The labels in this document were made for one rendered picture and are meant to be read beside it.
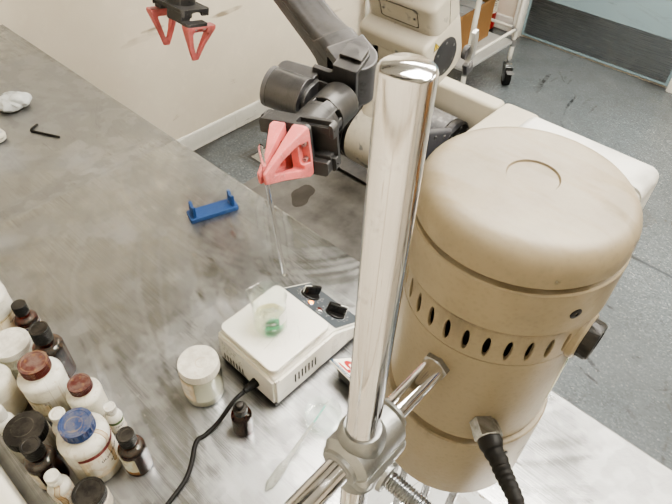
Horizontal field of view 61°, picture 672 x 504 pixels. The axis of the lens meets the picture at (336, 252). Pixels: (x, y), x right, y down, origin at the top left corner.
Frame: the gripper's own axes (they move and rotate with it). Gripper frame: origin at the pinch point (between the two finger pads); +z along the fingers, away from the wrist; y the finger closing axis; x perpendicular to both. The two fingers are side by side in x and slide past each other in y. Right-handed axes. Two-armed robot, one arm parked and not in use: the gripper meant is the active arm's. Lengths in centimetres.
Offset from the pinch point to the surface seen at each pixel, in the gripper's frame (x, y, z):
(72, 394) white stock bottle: 26.1, -22.0, 22.3
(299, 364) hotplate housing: 30.4, 2.0, 3.2
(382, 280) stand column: -24, 30, 33
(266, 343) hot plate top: 27.4, -2.9, 3.6
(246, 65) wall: 66, -120, -156
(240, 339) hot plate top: 27.0, -6.6, 4.7
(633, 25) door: 86, 30, -298
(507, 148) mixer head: -21.4, 30.5, 20.6
